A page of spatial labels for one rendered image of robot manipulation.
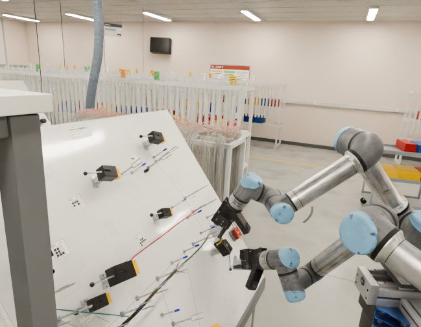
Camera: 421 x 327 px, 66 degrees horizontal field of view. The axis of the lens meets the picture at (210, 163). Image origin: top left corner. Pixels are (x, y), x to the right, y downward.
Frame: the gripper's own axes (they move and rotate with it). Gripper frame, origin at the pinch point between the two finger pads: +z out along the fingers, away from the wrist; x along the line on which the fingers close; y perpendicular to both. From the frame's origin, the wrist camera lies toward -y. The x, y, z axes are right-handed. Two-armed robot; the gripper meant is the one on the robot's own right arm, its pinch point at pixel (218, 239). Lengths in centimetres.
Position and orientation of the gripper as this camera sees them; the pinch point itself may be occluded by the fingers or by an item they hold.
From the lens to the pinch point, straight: 146.0
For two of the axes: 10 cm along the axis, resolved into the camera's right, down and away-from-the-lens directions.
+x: -3.6, 3.5, -8.7
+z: -4.4, 7.6, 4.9
